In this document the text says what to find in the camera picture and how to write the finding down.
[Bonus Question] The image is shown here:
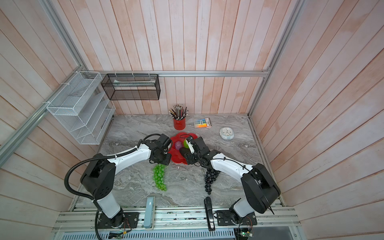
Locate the purple round fruit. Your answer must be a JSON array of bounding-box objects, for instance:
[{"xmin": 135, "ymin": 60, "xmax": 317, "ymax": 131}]
[{"xmin": 175, "ymin": 141, "xmax": 184, "ymax": 151}]

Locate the green grape bunch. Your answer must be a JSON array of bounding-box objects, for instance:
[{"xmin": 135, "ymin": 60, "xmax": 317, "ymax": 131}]
[{"xmin": 153, "ymin": 165, "xmax": 167, "ymax": 191}]

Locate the dark purple grape bunch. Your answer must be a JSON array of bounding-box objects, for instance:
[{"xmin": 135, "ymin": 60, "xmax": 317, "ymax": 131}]
[{"xmin": 204, "ymin": 169, "xmax": 221, "ymax": 195}]

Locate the green textured round fruit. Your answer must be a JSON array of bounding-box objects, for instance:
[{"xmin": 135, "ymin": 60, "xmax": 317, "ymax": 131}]
[{"xmin": 183, "ymin": 140, "xmax": 189, "ymax": 149}]

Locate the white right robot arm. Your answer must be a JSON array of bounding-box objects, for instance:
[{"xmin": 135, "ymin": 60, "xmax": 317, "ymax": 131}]
[{"xmin": 180, "ymin": 136, "xmax": 281, "ymax": 218}]

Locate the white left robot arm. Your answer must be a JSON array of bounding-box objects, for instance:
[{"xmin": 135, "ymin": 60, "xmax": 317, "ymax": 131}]
[{"xmin": 81, "ymin": 134, "xmax": 172, "ymax": 223}]

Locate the red pencil cup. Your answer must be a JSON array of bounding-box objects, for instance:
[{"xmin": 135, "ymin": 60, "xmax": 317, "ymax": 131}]
[{"xmin": 173, "ymin": 118, "xmax": 186, "ymax": 131}]

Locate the colourful sticky notes pack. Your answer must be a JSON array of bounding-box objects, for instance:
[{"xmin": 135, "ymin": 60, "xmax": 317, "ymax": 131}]
[{"xmin": 194, "ymin": 118, "xmax": 212, "ymax": 128}]

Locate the white teal alarm clock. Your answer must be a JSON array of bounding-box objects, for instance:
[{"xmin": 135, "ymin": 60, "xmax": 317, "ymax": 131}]
[{"xmin": 219, "ymin": 127, "xmax": 235, "ymax": 140}]

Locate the pencils bundle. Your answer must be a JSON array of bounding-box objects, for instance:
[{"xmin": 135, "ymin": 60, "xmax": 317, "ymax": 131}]
[{"xmin": 169, "ymin": 104, "xmax": 189, "ymax": 121}]

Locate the black stapler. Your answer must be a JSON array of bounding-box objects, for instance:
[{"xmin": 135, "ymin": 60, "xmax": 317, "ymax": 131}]
[{"xmin": 204, "ymin": 197, "xmax": 215, "ymax": 232}]

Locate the white mesh file organizer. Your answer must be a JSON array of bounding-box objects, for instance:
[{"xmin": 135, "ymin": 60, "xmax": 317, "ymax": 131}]
[{"xmin": 47, "ymin": 72, "xmax": 116, "ymax": 145}]

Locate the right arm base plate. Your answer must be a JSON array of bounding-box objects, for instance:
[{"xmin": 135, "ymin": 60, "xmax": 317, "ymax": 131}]
[{"xmin": 215, "ymin": 210, "xmax": 258, "ymax": 227}]

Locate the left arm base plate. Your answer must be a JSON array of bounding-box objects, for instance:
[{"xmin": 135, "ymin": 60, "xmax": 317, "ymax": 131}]
[{"xmin": 97, "ymin": 212, "xmax": 140, "ymax": 230}]

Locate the black mesh wall basket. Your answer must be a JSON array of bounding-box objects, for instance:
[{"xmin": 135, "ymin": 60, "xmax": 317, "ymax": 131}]
[{"xmin": 101, "ymin": 73, "xmax": 161, "ymax": 101}]

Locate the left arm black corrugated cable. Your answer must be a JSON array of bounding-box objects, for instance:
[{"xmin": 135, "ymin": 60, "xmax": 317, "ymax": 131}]
[{"xmin": 63, "ymin": 133, "xmax": 163, "ymax": 240}]

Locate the aluminium front rail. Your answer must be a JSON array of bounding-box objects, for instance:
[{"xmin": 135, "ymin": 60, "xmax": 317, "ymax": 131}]
[{"xmin": 52, "ymin": 207, "xmax": 301, "ymax": 232}]

